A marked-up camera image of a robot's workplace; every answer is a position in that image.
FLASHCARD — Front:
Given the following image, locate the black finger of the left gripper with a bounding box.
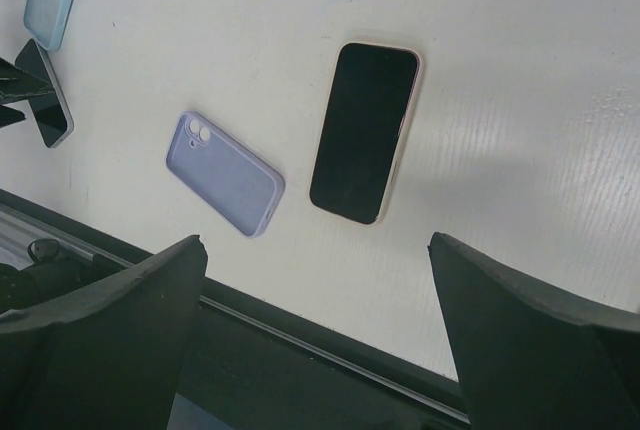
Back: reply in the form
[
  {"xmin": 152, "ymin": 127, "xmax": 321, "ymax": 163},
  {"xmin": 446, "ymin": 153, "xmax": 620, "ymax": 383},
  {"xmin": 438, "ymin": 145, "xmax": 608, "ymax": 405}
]
[{"xmin": 0, "ymin": 58, "xmax": 55, "ymax": 103}]

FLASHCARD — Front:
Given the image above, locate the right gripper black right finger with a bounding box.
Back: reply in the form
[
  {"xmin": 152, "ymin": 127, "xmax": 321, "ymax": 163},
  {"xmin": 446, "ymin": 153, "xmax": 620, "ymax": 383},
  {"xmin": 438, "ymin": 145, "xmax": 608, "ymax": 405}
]
[{"xmin": 428, "ymin": 233, "xmax": 639, "ymax": 429}]

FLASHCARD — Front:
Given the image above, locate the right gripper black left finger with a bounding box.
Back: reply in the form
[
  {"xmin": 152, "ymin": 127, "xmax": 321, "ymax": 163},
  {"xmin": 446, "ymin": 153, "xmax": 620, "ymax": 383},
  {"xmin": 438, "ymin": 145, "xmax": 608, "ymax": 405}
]
[{"xmin": 1, "ymin": 235, "xmax": 207, "ymax": 429}]

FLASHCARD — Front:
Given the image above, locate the lavender phone case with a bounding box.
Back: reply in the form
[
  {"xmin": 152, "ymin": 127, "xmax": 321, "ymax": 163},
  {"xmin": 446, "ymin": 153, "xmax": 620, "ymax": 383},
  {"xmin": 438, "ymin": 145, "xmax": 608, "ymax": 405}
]
[{"xmin": 165, "ymin": 110, "xmax": 285, "ymax": 238}]

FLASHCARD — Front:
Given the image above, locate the beige clear phone case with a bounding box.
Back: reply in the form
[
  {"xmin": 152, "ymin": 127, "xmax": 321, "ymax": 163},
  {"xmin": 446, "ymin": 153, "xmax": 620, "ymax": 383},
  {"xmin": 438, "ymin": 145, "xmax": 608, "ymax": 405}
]
[{"xmin": 307, "ymin": 40, "xmax": 426, "ymax": 227}]

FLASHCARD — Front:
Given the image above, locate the black phone pink edge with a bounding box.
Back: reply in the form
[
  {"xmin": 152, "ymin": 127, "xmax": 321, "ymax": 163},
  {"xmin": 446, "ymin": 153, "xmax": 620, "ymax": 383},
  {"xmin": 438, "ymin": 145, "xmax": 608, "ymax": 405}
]
[{"xmin": 308, "ymin": 42, "xmax": 420, "ymax": 226}]

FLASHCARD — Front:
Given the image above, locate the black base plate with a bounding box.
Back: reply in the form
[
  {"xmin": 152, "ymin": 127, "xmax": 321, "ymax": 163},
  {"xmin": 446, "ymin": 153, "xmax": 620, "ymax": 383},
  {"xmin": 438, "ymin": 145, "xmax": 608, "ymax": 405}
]
[{"xmin": 1, "ymin": 192, "xmax": 469, "ymax": 429}]

